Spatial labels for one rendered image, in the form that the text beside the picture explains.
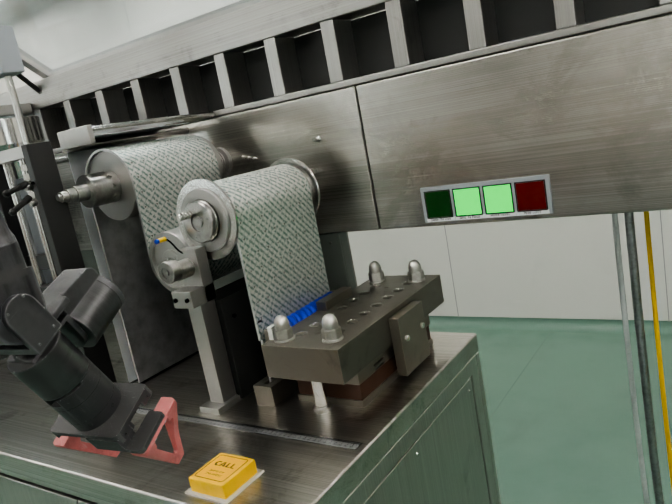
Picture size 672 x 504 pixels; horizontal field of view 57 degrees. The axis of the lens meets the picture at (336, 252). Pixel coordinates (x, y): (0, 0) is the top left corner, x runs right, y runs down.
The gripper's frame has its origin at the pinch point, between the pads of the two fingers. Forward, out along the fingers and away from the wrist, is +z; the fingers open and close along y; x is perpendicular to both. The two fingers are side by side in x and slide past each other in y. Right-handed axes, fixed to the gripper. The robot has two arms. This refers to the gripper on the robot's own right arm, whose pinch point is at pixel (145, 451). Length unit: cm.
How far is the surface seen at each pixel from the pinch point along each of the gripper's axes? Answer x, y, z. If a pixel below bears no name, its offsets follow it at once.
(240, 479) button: -6.4, 0.4, 19.1
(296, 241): -54, 9, 17
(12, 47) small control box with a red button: -75, 67, -28
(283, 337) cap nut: -31.7, 3.3, 18.9
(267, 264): -45.0, 9.9, 14.2
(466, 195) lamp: -67, -23, 20
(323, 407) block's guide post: -25.6, -1.5, 30.5
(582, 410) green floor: -131, -20, 195
